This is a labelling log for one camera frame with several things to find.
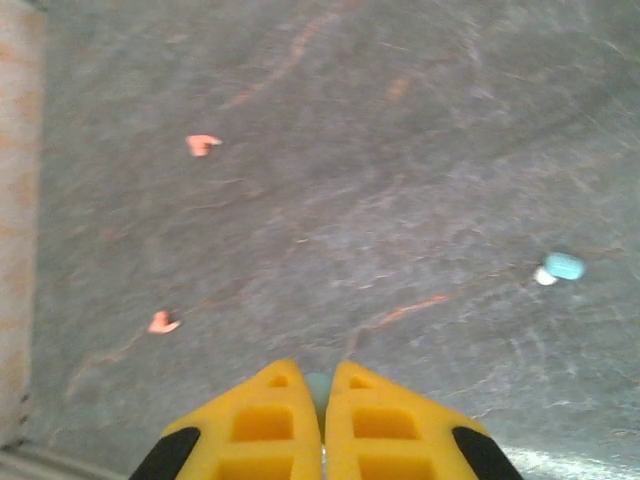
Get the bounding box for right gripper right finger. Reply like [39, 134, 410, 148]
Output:
[324, 359, 525, 480]

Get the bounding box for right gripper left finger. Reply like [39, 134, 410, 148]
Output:
[128, 358, 322, 480]

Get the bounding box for pink wireless earbud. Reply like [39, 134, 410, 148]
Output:
[147, 309, 182, 335]
[184, 133, 224, 159]

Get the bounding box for blue wireless earbud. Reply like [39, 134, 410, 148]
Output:
[532, 251, 586, 287]
[303, 371, 334, 446]

